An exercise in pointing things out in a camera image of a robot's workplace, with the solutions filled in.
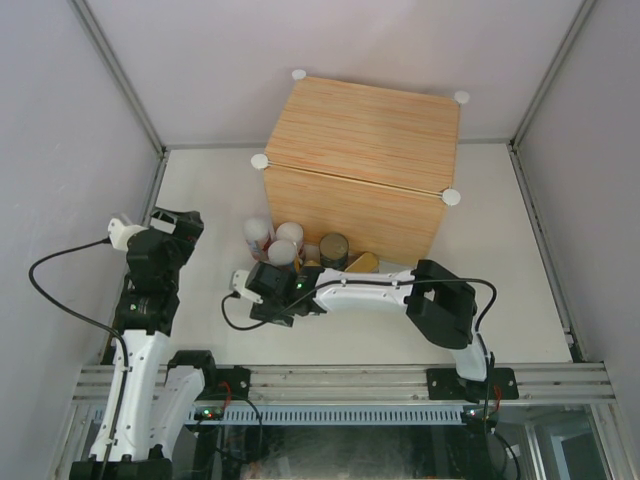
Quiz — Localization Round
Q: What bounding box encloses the white lid can colourful label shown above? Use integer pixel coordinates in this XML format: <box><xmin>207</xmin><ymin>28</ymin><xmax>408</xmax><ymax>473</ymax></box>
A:
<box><xmin>267</xmin><ymin>240</ymin><xmax>298</xmax><ymax>272</ymax></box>

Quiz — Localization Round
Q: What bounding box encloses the wooden cube shelf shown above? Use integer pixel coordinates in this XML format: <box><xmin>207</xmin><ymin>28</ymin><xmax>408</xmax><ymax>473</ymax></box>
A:
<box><xmin>251</xmin><ymin>69</ymin><xmax>470</xmax><ymax>265</ymax></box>

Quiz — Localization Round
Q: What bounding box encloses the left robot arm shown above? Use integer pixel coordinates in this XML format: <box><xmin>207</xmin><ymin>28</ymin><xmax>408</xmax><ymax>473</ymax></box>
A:
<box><xmin>69</xmin><ymin>209</ymin><xmax>219</xmax><ymax>479</ymax></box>

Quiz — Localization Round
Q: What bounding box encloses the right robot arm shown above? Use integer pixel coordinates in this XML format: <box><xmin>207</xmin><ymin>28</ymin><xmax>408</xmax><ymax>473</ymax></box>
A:
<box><xmin>235</xmin><ymin>260</ymin><xmax>497</xmax><ymax>399</ymax></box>

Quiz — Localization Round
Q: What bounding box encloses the left rectangular gold tin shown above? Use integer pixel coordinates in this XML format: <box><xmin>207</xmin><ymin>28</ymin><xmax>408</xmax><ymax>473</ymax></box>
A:
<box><xmin>303</xmin><ymin>260</ymin><xmax>323</xmax><ymax>269</ymax></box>

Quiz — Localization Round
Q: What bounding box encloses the rectangular gold tin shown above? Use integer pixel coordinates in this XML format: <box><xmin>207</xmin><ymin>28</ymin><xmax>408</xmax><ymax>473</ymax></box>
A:
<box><xmin>345</xmin><ymin>252</ymin><xmax>379</xmax><ymax>273</ymax></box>
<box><xmin>303</xmin><ymin>260</ymin><xmax>323</xmax><ymax>269</ymax></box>

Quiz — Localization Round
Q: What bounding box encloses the white lid can red label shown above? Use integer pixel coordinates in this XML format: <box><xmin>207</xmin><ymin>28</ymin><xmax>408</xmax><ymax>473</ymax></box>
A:
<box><xmin>243</xmin><ymin>217</ymin><xmax>275</xmax><ymax>262</ymax></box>

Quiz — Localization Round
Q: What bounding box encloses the white lid can rear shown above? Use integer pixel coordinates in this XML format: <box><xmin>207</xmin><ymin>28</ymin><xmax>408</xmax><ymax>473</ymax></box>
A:
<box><xmin>276</xmin><ymin>222</ymin><xmax>306</xmax><ymax>261</ymax></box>

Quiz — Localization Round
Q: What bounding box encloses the dark round tin can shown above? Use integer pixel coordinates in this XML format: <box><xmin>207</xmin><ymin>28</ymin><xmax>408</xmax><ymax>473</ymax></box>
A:
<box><xmin>319</xmin><ymin>232</ymin><xmax>349</xmax><ymax>271</ymax></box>

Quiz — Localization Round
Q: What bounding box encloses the right rectangular gold tin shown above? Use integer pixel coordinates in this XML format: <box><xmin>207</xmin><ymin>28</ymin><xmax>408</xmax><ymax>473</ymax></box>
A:
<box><xmin>345</xmin><ymin>252</ymin><xmax>379</xmax><ymax>273</ymax></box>

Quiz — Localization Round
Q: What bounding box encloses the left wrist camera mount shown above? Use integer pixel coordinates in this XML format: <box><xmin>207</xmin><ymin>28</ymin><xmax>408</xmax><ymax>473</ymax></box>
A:
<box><xmin>107</xmin><ymin>214</ymin><xmax>146</xmax><ymax>252</ymax></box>

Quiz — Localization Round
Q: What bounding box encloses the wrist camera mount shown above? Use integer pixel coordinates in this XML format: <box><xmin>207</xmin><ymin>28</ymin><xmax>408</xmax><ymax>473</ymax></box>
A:
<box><xmin>230</xmin><ymin>269</ymin><xmax>263</xmax><ymax>304</ymax></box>
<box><xmin>107</xmin><ymin>214</ymin><xmax>146</xmax><ymax>252</ymax></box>

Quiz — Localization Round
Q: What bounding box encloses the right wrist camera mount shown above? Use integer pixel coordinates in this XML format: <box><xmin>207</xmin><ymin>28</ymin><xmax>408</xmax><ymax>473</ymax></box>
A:
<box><xmin>230</xmin><ymin>269</ymin><xmax>263</xmax><ymax>304</ymax></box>

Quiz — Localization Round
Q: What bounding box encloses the left black base bracket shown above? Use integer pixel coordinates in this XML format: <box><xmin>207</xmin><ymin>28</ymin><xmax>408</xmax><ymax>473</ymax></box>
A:
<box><xmin>213</xmin><ymin>366</ymin><xmax>251</xmax><ymax>399</ymax></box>

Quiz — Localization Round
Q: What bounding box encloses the black base bracket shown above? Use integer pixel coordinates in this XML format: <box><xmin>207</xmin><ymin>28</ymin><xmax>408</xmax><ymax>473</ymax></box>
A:
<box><xmin>213</xmin><ymin>366</ymin><xmax>251</xmax><ymax>399</ymax></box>
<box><xmin>426</xmin><ymin>368</ymin><xmax>520</xmax><ymax>403</ymax></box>

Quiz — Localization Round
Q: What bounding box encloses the slotted cable duct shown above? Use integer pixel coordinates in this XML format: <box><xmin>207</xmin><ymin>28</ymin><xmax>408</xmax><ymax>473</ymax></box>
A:
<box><xmin>185</xmin><ymin>404</ymin><xmax>464</xmax><ymax>426</ymax></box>

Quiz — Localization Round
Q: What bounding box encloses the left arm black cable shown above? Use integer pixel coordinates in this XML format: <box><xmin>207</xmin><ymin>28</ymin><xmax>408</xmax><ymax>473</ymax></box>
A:
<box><xmin>27</xmin><ymin>238</ymin><xmax>132</xmax><ymax>480</ymax></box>

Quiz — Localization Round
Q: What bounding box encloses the right black base bracket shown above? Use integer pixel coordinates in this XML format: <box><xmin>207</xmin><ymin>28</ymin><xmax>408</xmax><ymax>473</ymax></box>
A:
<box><xmin>426</xmin><ymin>368</ymin><xmax>520</xmax><ymax>403</ymax></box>

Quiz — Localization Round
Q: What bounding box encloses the aluminium mounting rail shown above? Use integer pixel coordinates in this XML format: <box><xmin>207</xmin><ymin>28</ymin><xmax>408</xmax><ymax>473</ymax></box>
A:
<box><xmin>74</xmin><ymin>362</ymin><xmax>615</xmax><ymax>402</ymax></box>

